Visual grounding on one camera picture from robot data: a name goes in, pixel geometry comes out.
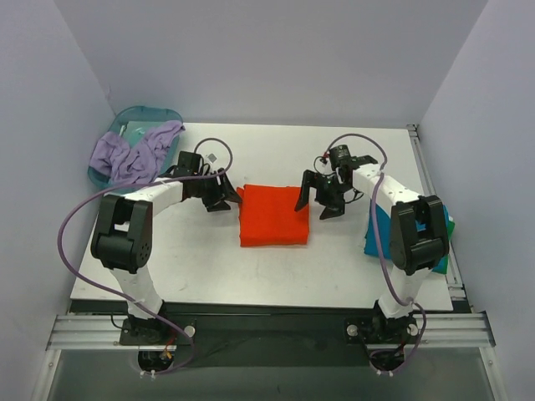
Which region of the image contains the folded green t shirt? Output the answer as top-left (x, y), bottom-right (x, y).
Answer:
top-left (433, 214), bottom-right (456, 276)

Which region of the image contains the teal plastic basket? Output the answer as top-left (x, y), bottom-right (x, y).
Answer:
top-left (88, 106), bottom-right (183, 190)

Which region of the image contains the purple t shirt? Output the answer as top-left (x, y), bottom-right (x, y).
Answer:
top-left (89, 120), bottom-right (185, 185)

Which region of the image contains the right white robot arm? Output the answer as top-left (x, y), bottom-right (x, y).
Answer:
top-left (295, 156), bottom-right (449, 341)

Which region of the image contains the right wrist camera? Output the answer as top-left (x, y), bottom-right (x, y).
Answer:
top-left (328, 145), bottom-right (353, 170)

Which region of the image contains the folded blue t shirt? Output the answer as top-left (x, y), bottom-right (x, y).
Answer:
top-left (362, 199), bottom-right (455, 274)

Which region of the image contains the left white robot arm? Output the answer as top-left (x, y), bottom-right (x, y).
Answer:
top-left (90, 151), bottom-right (242, 344)

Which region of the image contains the aluminium mounting rail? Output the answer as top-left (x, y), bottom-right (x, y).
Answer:
top-left (47, 312), bottom-right (496, 350)

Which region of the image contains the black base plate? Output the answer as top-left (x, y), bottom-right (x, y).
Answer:
top-left (112, 307), bottom-right (425, 373)

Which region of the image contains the orange t shirt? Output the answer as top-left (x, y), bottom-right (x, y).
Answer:
top-left (237, 184), bottom-right (309, 247)

